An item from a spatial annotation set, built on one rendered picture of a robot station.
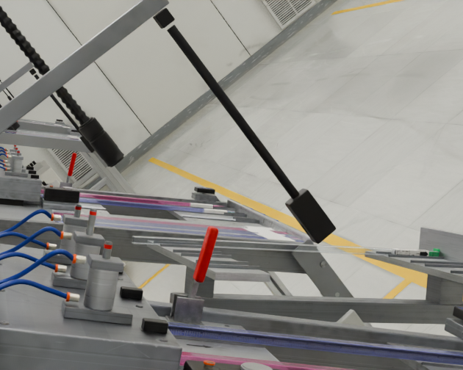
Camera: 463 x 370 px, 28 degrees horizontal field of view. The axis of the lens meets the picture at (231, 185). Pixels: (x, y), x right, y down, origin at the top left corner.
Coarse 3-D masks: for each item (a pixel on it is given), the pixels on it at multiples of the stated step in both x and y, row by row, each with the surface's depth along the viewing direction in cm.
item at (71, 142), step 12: (12, 96) 551; (12, 132) 531; (24, 132) 553; (36, 132) 576; (48, 132) 587; (72, 132) 591; (12, 144) 516; (24, 144) 517; (36, 144) 519; (48, 144) 521; (60, 144) 522; (72, 144) 524; (84, 144) 526; (96, 156) 598; (108, 168) 527; (120, 180) 529; (132, 192) 532
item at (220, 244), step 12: (132, 240) 134; (144, 240) 133; (156, 240) 134; (168, 240) 135; (180, 240) 135; (192, 240) 136; (216, 240) 137; (228, 240) 139; (312, 252) 142; (324, 252) 143; (336, 252) 143; (348, 252) 144; (360, 252) 145; (372, 252) 145; (384, 252) 146; (432, 252) 149
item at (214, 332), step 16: (192, 336) 93; (208, 336) 93; (224, 336) 94; (240, 336) 94; (256, 336) 95; (272, 336) 95; (288, 336) 96; (304, 336) 97; (352, 352) 98; (368, 352) 98; (384, 352) 99; (400, 352) 99; (416, 352) 100; (432, 352) 100; (448, 352) 101
